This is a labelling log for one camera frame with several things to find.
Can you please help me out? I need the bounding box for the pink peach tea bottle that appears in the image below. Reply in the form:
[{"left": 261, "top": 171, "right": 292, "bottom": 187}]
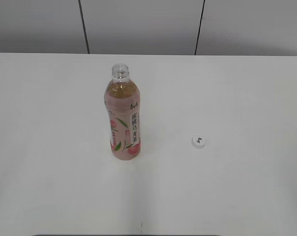
[{"left": 104, "top": 63, "right": 141, "bottom": 160}]

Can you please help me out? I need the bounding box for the white bottle cap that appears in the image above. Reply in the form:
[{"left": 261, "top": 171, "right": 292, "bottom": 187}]
[{"left": 191, "top": 134, "right": 207, "bottom": 149}]

